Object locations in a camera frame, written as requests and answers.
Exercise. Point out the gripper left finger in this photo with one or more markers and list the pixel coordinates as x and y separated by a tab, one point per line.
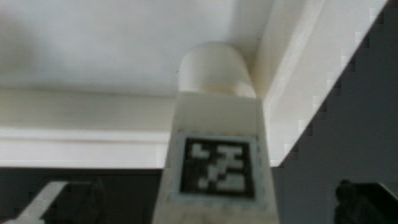
31	215

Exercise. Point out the white leg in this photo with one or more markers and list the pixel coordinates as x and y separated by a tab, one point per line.
218	184

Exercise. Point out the white square tabletop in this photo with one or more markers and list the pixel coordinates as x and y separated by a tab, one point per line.
90	69

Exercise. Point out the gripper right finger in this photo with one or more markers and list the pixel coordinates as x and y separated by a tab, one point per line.
367	204

